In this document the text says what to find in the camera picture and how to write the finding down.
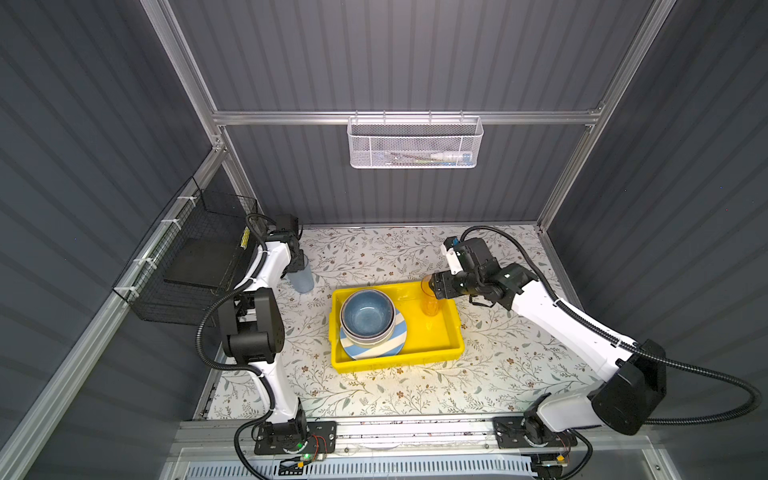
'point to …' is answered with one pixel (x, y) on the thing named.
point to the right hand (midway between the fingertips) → (444, 281)
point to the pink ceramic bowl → (365, 341)
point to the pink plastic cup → (430, 305)
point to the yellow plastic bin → (428, 338)
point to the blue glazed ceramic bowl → (367, 314)
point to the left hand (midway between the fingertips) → (282, 265)
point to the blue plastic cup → (303, 280)
